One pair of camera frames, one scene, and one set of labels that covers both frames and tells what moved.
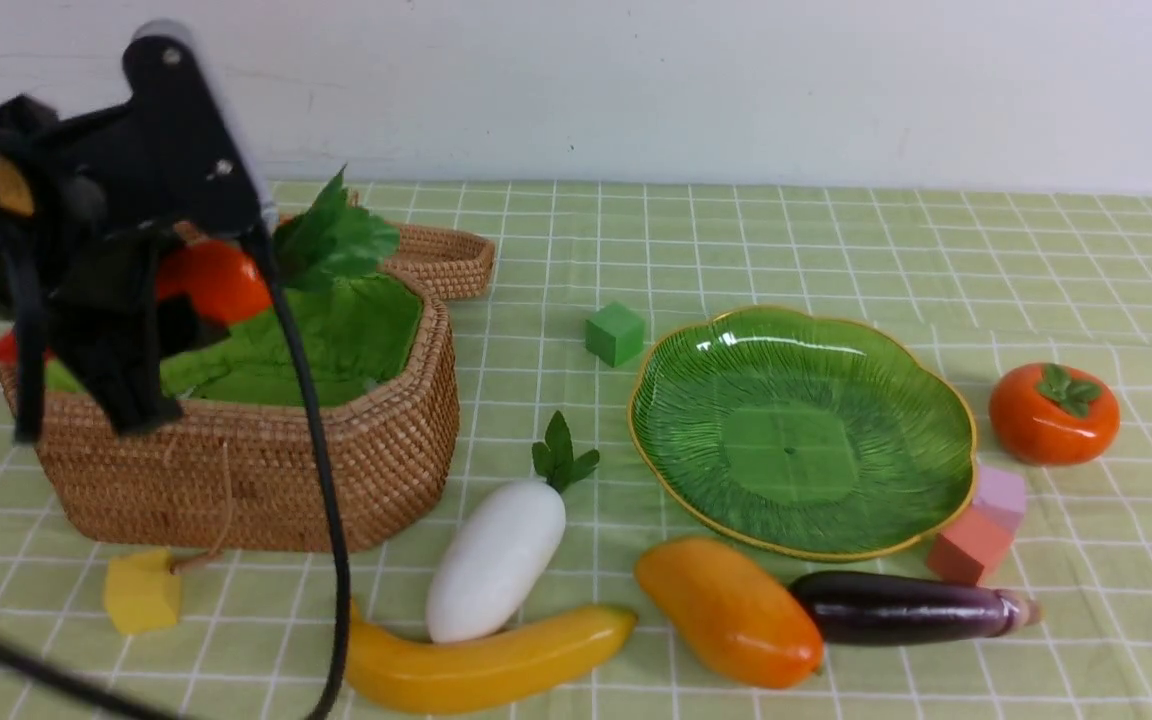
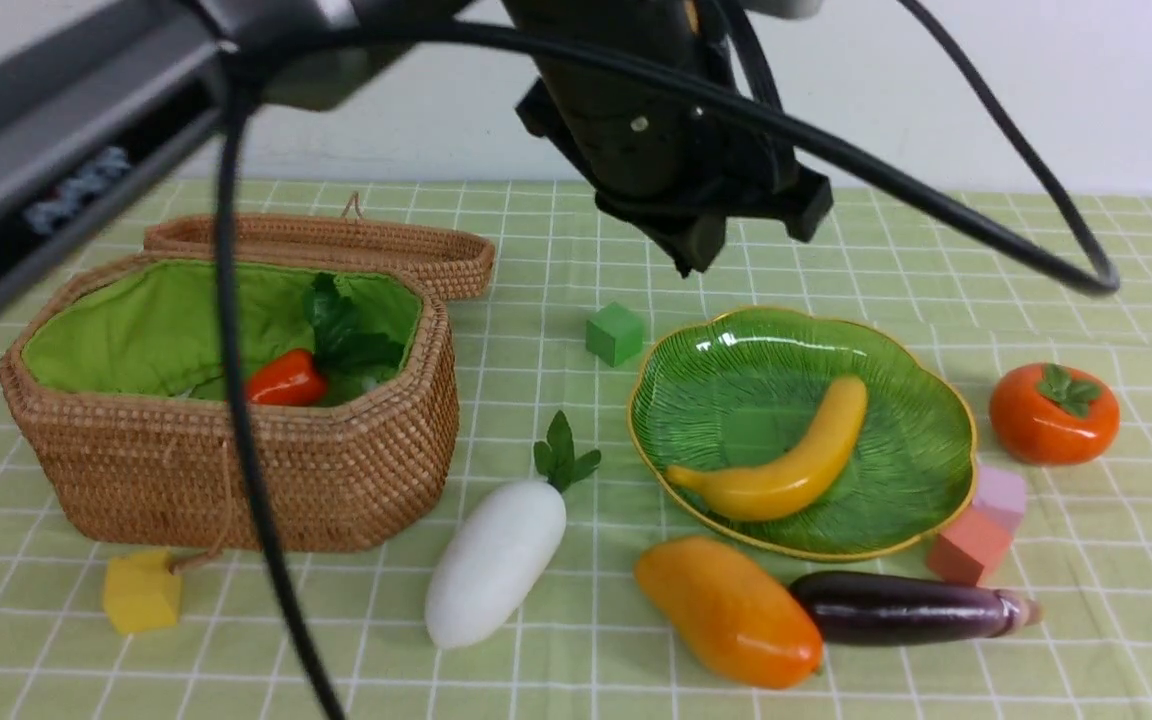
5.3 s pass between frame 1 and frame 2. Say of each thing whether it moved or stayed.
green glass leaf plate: stayed
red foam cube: stayed
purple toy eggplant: stayed
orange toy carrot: moved
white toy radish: stayed
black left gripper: moved
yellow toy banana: moved
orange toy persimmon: stayed
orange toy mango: stayed
